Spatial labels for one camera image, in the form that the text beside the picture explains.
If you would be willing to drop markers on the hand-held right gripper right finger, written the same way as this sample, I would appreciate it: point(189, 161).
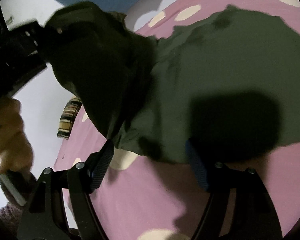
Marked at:
point(197, 167)

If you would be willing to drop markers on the striped black yellow pillow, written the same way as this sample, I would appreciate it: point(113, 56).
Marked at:
point(67, 120)

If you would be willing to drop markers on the olive green zip jacket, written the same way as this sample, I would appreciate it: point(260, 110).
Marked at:
point(215, 62)

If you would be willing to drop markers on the person's left hand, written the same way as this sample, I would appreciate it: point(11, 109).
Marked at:
point(12, 140)

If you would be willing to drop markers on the pink bedsheet with cream dots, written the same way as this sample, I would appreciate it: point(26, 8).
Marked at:
point(152, 192)

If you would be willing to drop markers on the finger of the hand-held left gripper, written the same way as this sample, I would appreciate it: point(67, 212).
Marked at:
point(32, 40)

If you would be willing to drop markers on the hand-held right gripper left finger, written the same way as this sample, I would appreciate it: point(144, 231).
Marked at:
point(103, 165)

